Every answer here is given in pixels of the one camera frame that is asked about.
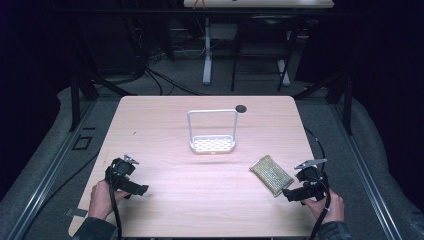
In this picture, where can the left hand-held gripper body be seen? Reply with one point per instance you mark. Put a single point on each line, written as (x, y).
(120, 171)

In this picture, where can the grey tape strip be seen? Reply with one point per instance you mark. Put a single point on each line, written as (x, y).
(76, 212)

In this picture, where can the black chair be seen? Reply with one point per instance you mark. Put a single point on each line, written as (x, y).
(263, 46)

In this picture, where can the black metal stand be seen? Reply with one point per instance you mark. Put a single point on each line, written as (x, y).
(80, 90)
(333, 90)

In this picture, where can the black round table grommet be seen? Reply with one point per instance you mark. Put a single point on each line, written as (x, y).
(240, 108)

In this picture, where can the gold mesh sponge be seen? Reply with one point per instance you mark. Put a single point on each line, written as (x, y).
(271, 174)

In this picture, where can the person's left hand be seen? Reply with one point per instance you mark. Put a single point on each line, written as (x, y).
(103, 200)

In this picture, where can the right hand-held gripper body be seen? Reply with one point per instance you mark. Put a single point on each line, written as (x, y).
(311, 178)

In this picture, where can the person's right hand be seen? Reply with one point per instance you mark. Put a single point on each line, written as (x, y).
(326, 208)

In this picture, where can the white desk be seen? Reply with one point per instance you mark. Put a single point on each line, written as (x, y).
(233, 20)

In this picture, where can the white sponge holder rack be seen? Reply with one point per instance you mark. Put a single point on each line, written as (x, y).
(213, 140)

